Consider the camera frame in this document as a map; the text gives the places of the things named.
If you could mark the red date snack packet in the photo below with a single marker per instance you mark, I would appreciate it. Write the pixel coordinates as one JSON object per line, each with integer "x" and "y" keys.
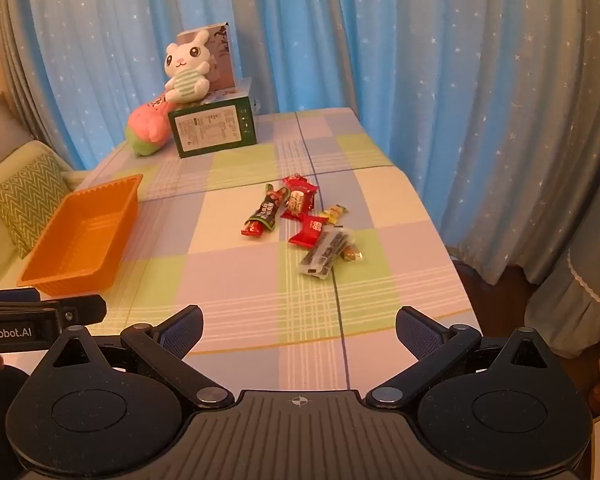
{"x": 296, "y": 202}

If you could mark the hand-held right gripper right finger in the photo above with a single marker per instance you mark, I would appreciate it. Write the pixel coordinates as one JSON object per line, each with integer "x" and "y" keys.
{"x": 420, "y": 335}

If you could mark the blue star curtain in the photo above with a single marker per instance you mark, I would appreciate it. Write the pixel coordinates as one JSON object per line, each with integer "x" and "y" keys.
{"x": 380, "y": 60}

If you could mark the square red snack packet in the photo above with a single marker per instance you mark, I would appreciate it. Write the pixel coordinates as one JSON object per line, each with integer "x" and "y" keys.
{"x": 310, "y": 230}

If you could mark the long green red snack packet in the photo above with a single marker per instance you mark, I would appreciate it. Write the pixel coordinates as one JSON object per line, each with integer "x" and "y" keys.
{"x": 265, "y": 210}

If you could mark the green zigzag cushion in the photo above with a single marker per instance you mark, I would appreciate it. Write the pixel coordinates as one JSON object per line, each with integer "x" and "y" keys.
{"x": 27, "y": 200}

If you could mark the white plush rabbit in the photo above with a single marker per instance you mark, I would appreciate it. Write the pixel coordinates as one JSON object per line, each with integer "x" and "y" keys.
{"x": 185, "y": 85}

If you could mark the checked tablecloth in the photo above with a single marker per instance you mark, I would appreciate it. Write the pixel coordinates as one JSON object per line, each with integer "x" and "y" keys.
{"x": 230, "y": 270}

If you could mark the pink green plush peach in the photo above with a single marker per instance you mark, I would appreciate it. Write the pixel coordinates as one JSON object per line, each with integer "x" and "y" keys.
{"x": 147, "y": 127}

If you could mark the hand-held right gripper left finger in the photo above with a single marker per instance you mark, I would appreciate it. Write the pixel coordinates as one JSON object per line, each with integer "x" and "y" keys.
{"x": 180, "y": 335}

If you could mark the orange plastic tray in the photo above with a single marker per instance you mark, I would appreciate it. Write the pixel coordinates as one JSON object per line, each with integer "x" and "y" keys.
{"x": 80, "y": 240}

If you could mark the gold wrapped candy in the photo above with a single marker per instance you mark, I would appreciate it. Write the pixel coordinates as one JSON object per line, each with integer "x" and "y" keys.
{"x": 352, "y": 254}

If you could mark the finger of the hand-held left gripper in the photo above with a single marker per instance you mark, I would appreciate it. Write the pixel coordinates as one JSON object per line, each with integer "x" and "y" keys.
{"x": 82, "y": 309}

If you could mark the yellow wrapped candy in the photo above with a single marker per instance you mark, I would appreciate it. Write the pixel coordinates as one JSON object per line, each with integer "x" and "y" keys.
{"x": 336, "y": 214}

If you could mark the grey curtain with lace trim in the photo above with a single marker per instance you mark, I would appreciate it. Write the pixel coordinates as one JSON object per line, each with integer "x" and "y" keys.
{"x": 580, "y": 285}

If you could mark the green cardboard box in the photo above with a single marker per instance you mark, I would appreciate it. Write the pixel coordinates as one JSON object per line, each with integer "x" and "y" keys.
{"x": 205, "y": 132}

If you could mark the dark seaweed snack packet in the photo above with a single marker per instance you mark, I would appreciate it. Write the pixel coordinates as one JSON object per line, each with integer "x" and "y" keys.
{"x": 325, "y": 252}

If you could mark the beige printed box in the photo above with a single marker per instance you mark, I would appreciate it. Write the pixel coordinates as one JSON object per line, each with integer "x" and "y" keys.
{"x": 225, "y": 60}

